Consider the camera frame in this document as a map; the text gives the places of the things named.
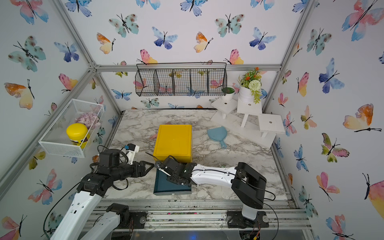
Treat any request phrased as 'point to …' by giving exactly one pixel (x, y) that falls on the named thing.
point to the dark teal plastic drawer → (162, 186)
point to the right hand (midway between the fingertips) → (173, 167)
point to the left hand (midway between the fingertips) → (150, 164)
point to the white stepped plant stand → (246, 119)
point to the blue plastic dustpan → (218, 134)
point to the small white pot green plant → (227, 93)
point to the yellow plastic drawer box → (174, 140)
